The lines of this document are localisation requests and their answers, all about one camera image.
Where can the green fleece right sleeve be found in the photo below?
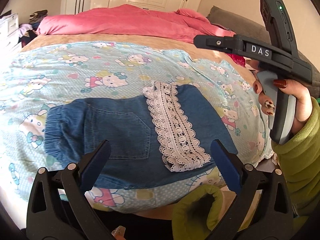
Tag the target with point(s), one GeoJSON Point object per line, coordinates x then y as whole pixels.
{"type": "Point", "coordinates": [299, 161]}

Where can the light blue cartoon cat bedsheet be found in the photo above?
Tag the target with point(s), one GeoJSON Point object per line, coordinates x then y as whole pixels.
{"type": "Point", "coordinates": [49, 76]}

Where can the grey upholstered headboard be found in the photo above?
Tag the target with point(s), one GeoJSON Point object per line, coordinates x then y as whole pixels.
{"type": "Point", "coordinates": [243, 26]}

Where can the blue denim pants lace hem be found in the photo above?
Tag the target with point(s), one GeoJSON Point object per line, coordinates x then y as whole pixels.
{"type": "Point", "coordinates": [135, 159]}

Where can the white drawer dresser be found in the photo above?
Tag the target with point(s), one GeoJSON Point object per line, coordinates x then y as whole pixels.
{"type": "Point", "coordinates": [10, 34]}

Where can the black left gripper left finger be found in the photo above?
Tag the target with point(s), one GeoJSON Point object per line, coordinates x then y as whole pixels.
{"type": "Point", "coordinates": [58, 208]}

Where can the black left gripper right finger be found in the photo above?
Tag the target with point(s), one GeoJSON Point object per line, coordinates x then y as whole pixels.
{"type": "Point", "coordinates": [261, 208]}

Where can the red patterned pillow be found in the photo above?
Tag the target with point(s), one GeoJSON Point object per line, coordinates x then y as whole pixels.
{"type": "Point", "coordinates": [240, 60]}

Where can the clothes pile beside bed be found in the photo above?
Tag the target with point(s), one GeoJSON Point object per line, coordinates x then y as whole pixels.
{"type": "Point", "coordinates": [27, 31]}

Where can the right hand red nails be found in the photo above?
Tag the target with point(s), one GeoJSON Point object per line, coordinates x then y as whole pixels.
{"type": "Point", "coordinates": [291, 87]}

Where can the pink duvet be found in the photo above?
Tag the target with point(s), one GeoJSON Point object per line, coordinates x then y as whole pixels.
{"type": "Point", "coordinates": [181, 25]}

